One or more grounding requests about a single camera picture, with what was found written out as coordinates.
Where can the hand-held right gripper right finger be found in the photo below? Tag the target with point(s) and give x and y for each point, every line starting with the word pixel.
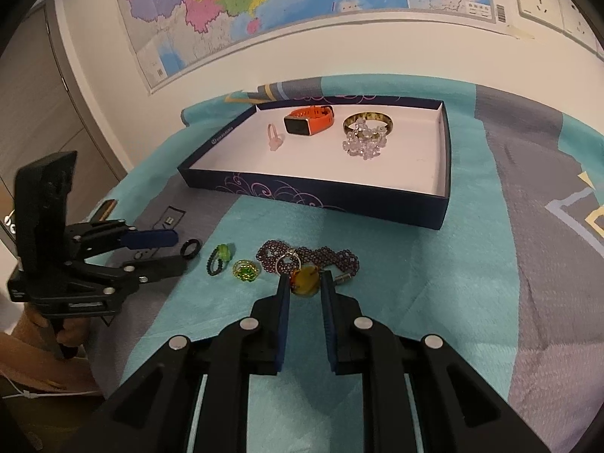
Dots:
pixel 329 325

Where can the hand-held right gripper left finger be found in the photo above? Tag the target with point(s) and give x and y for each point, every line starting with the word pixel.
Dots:
pixel 283 321

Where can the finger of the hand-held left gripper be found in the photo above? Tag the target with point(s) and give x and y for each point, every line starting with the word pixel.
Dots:
pixel 160 269
pixel 151 238

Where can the navy patterned box tray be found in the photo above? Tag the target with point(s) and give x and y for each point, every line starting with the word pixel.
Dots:
pixel 306 165

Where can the person's left forearm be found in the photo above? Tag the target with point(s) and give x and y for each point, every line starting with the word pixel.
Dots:
pixel 28 363

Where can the person's left hand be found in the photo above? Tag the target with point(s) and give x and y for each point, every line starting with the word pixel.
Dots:
pixel 73 332

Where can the grey cabinet door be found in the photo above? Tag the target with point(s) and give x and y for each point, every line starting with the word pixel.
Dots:
pixel 37 104

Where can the teal grey printed blanket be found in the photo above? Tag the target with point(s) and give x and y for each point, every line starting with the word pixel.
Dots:
pixel 448 292

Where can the orange smart band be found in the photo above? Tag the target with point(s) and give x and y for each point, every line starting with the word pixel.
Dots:
pixel 314 120

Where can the tortoiseshell bangle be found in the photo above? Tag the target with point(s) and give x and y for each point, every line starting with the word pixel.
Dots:
pixel 349 122

